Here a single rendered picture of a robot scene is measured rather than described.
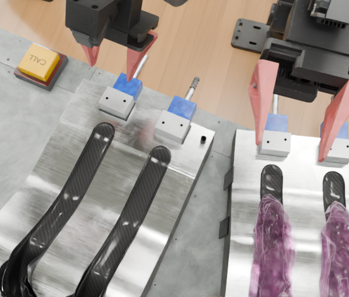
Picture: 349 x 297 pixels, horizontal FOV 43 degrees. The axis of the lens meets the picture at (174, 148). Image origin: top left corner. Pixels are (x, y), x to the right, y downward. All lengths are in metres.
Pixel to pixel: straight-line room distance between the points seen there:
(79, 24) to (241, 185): 0.40
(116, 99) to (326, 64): 0.42
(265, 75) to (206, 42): 0.53
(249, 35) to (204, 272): 0.49
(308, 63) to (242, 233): 0.36
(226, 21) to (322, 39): 0.55
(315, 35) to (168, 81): 0.50
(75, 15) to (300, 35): 0.26
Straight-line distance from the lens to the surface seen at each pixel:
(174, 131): 0.74
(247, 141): 0.81
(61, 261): 0.70
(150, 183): 0.75
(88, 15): 0.54
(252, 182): 0.79
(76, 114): 0.80
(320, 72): 0.45
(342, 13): 0.41
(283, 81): 0.49
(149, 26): 0.63
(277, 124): 0.82
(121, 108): 0.76
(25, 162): 0.89
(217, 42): 0.97
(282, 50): 0.46
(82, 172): 0.77
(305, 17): 0.48
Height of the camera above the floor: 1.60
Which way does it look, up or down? 71 degrees down
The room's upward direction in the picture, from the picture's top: straight up
